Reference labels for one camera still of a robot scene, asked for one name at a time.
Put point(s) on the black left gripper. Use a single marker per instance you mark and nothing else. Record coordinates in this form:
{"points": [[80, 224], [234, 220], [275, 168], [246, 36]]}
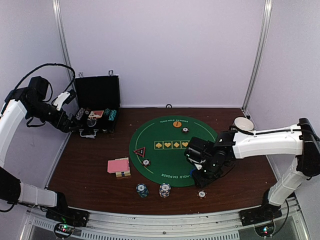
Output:
{"points": [[64, 127]]}

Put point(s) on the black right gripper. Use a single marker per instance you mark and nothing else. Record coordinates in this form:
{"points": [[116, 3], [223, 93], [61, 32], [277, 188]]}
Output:
{"points": [[202, 182]]}

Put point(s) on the brown chip stack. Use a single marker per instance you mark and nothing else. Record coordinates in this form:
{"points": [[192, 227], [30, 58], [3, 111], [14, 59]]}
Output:
{"points": [[201, 194]]}

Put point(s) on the orange round button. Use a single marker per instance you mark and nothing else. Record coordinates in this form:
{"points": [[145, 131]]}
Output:
{"points": [[177, 124]]}

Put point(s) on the blue white chip stack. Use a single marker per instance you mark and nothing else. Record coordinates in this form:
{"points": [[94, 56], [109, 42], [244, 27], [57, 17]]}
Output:
{"points": [[164, 190]]}

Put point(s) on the red triangular dealer marker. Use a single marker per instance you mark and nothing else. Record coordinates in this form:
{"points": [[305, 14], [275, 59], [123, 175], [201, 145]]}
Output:
{"points": [[140, 152]]}

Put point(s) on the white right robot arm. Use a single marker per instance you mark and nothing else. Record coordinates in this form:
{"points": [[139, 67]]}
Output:
{"points": [[298, 140]]}

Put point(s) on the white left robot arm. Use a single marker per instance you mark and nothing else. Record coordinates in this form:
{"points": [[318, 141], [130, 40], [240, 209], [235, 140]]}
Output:
{"points": [[29, 103]]}

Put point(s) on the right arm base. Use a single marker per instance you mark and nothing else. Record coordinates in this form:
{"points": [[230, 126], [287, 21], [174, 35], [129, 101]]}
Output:
{"points": [[262, 220]]}

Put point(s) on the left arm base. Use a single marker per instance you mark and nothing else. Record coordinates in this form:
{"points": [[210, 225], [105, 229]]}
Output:
{"points": [[66, 222]]}

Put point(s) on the white black chips in case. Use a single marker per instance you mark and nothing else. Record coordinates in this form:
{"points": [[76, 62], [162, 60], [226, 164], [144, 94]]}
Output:
{"points": [[82, 112]]}

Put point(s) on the red card deck in case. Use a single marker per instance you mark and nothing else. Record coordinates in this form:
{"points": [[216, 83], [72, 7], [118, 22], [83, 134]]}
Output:
{"points": [[96, 114]]}

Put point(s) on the black poker case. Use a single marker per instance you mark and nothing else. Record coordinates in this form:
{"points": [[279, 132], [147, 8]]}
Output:
{"points": [[98, 93]]}

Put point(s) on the upper white bowl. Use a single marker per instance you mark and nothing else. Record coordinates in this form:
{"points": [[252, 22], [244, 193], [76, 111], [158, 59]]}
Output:
{"points": [[244, 124]]}

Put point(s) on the round green poker mat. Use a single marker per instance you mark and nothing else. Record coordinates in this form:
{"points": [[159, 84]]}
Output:
{"points": [[165, 147]]}

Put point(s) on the pink playing card deck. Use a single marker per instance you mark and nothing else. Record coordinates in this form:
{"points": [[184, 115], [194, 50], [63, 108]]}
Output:
{"points": [[115, 166]]}

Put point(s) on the dark blue chip stack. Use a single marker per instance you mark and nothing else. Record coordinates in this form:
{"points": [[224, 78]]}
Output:
{"points": [[142, 190]]}

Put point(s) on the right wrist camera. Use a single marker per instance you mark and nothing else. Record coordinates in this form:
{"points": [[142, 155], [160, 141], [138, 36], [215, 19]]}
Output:
{"points": [[198, 152]]}

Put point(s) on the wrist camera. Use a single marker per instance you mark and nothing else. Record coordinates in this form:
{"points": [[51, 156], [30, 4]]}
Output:
{"points": [[198, 152], [63, 98]]}

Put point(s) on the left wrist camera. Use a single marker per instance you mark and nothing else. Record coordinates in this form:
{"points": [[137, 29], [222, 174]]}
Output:
{"points": [[63, 98]]}

